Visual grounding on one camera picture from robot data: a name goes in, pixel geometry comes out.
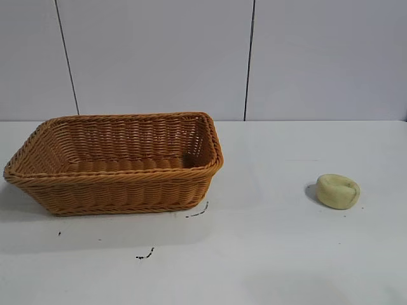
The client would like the pale yellow egg yolk pastry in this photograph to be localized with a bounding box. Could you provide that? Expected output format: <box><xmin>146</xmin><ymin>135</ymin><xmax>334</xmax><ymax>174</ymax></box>
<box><xmin>315</xmin><ymin>173</ymin><xmax>362</xmax><ymax>210</ymax></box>

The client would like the brown woven wicker basket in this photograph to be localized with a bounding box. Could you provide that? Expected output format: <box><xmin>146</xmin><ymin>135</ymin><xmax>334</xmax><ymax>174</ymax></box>
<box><xmin>3</xmin><ymin>111</ymin><xmax>225</xmax><ymax>217</ymax></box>

